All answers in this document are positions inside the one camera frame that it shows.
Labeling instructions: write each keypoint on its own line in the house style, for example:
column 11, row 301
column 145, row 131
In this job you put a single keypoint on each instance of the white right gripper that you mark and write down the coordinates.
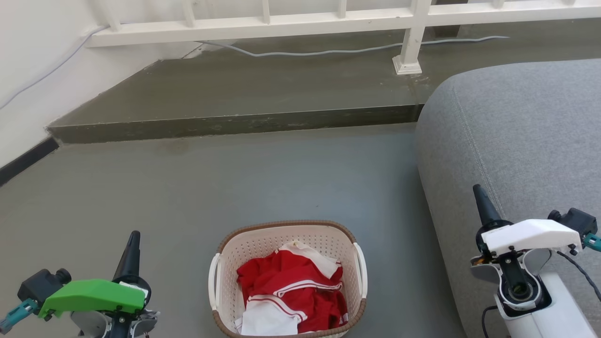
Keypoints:
column 530, row 234

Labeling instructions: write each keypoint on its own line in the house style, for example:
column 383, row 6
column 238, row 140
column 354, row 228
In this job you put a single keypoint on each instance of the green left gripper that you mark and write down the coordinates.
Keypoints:
column 94, row 295

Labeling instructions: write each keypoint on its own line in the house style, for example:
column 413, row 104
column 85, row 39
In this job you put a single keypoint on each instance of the cream plastic laundry basket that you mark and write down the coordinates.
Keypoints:
column 253, row 246

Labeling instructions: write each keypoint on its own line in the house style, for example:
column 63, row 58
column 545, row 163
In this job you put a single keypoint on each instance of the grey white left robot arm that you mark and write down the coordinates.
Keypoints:
column 117, row 324

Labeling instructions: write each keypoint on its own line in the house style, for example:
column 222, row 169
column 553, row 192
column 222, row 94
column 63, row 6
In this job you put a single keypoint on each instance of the grey fabric sofa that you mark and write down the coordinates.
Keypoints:
column 516, row 122

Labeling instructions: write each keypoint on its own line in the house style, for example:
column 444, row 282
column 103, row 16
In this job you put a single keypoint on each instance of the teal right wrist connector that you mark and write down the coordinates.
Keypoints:
column 593, row 241

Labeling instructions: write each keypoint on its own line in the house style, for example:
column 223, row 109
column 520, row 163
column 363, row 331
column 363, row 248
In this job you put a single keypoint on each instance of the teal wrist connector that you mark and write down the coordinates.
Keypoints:
column 593, row 241
column 16, row 315

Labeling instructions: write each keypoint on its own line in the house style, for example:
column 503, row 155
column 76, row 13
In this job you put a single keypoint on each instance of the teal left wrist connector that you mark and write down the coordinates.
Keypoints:
column 16, row 315

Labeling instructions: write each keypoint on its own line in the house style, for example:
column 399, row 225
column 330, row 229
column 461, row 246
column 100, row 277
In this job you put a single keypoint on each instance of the black baseboard strip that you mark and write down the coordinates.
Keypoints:
column 23, row 160

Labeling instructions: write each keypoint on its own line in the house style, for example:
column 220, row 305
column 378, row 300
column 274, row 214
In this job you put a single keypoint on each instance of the white garment with red trim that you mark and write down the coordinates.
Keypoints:
column 267, row 321

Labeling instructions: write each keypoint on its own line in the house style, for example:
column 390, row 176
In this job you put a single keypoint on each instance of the red garment with white stripes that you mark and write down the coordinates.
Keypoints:
column 286, row 274

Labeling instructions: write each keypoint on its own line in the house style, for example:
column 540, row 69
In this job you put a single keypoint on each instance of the white railing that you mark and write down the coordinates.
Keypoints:
column 263, row 28

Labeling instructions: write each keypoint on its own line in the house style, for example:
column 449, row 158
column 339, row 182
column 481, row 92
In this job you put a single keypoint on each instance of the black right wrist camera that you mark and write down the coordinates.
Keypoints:
column 575, row 220

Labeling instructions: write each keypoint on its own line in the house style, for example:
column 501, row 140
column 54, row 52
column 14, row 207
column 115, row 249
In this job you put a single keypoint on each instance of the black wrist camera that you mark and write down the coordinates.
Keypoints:
column 575, row 220
column 40, row 284

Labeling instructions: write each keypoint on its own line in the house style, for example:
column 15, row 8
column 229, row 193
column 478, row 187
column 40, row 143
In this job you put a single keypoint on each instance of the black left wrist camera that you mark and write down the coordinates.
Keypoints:
column 40, row 284

